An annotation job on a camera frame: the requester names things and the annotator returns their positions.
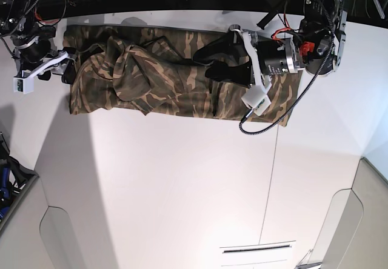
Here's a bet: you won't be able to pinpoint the right gripper black motor body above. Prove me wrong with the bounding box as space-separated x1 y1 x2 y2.
13 37 68 77

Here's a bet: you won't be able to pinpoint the left gripper black motor body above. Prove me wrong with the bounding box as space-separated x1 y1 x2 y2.
227 23 306 94

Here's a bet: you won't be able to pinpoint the camouflage T-shirt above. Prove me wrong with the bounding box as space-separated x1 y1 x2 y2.
62 24 304 128

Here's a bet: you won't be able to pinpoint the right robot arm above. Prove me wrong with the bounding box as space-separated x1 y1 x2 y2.
1 0 255 94

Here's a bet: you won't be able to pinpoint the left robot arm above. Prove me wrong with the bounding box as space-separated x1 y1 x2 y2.
193 0 347 87

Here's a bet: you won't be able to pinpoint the blue and black bin items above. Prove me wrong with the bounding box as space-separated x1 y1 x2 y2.
1 133 36 221

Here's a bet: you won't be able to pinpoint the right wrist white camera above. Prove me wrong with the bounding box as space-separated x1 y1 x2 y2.
13 76 34 94

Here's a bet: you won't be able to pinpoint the wrist white camera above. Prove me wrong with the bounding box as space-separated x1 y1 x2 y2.
13 76 34 94
241 85 271 116

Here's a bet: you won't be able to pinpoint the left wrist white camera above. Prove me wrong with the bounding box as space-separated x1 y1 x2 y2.
241 85 271 116

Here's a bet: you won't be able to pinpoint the black braided camera cable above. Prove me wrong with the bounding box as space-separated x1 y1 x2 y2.
239 0 337 136

